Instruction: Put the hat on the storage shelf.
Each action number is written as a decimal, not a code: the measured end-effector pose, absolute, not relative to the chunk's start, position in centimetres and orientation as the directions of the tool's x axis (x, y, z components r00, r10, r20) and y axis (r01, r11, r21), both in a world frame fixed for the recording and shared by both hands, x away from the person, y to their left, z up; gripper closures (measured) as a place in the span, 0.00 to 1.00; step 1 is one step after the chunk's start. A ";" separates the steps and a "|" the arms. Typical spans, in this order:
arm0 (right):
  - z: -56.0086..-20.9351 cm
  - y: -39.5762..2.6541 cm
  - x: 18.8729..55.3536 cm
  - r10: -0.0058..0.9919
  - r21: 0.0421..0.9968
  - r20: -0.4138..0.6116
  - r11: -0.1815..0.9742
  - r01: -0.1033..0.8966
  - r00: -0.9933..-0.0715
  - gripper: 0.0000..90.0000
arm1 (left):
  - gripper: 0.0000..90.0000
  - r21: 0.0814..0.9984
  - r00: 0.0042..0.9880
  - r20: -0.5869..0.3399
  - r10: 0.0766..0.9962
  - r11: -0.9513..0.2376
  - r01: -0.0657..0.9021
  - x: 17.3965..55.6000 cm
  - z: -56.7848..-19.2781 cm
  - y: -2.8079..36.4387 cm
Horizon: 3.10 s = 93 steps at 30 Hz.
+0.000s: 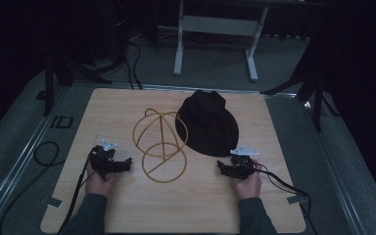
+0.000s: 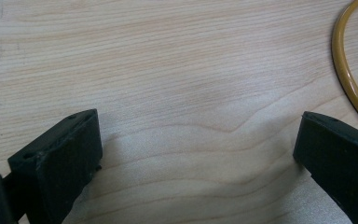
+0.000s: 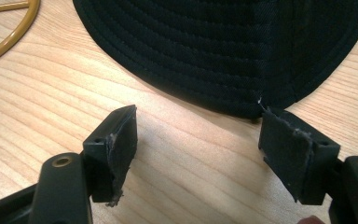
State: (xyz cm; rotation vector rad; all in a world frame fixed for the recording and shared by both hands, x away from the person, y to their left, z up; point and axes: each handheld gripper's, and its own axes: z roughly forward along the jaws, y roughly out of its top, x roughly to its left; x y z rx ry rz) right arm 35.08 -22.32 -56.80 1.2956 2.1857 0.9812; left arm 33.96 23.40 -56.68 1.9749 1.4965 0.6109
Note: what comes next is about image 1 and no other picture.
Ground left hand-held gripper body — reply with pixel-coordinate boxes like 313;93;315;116
89;138;122;181

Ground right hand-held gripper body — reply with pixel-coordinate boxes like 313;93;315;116
228;145;260;181

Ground person's left hand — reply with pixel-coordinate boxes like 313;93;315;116
84;162;118;199

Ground person's right hand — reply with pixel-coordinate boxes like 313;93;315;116
230;159;263;201

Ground black hat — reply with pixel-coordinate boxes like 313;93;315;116
174;89;240;158

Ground grey tape piece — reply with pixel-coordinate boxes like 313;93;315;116
286;194;304;206
46;197;64;209

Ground black tripod stand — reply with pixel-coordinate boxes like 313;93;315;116
42;55;114;118
261;62;341;133

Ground yellow wire hat stand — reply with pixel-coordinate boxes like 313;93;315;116
132;108;189;184

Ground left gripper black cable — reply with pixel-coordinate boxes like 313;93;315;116
56;146;98;235

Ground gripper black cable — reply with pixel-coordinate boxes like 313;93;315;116
56;146;98;235
254;162;319;235

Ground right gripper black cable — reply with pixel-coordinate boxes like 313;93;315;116
254;162;319;235

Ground black floor cable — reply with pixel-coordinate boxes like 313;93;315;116
0;141;62;235

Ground metal floor rail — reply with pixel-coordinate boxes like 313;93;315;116
302;97;370;235
0;85;67;229

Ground black background cables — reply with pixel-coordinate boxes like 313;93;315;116
122;38;145;91

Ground white desk frame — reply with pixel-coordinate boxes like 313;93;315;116
172;0;270;83

